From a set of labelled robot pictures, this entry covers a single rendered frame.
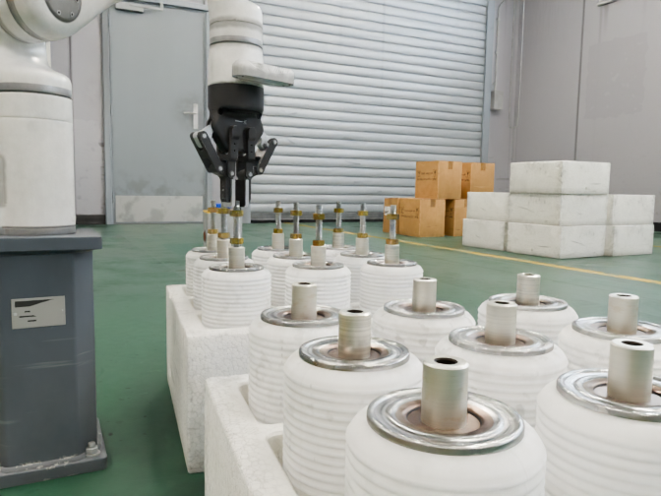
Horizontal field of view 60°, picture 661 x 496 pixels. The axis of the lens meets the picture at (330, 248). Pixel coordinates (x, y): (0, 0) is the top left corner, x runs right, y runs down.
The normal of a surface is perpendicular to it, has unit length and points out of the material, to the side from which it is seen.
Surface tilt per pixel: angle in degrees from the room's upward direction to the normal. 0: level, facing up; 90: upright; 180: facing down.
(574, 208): 90
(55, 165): 90
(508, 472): 57
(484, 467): 43
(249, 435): 0
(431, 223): 90
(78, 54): 90
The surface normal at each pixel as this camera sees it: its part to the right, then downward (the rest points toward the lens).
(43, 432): 0.44, 0.10
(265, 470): 0.02, -0.99
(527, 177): -0.89, 0.03
